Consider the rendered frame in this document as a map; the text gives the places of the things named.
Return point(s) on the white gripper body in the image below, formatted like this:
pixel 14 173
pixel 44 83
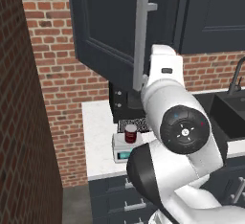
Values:
pixel 162 49

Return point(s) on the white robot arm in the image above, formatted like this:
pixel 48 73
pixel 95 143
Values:
pixel 178 170

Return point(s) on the dark navy closed cabinet door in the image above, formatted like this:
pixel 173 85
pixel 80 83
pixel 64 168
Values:
pixel 217 11

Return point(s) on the red food can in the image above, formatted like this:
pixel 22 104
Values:
pixel 130 134

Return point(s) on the white digital scale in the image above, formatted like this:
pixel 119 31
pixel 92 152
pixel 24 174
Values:
pixel 121 146

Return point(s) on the dark navy base cabinet door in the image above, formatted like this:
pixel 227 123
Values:
pixel 228 176

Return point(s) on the black coffee machine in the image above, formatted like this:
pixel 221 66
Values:
pixel 122 101

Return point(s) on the black tap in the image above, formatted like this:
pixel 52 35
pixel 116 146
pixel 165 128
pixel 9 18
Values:
pixel 235 78

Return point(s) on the black white patterned drip tray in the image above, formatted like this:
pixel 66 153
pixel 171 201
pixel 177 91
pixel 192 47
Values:
pixel 130 123

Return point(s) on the black sink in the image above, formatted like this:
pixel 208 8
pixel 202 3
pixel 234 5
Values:
pixel 229 113

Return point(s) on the dark navy drawer front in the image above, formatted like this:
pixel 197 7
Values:
pixel 111 212
pixel 108 186

